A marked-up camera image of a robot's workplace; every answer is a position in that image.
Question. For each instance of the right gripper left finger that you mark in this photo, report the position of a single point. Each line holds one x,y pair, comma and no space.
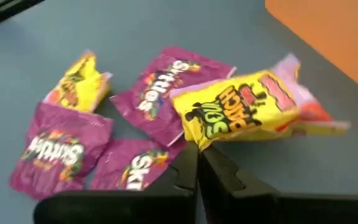
186,174

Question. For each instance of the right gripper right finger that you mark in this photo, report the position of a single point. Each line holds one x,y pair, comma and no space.
222,193

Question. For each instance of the purple Skittles candy pack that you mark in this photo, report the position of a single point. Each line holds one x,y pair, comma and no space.
129,168
57,152
154,93

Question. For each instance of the yellow Sour Patch pack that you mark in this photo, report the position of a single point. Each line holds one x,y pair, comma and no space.
238,112
79,84

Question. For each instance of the orange plastic bin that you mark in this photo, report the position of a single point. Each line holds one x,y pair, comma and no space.
337,37

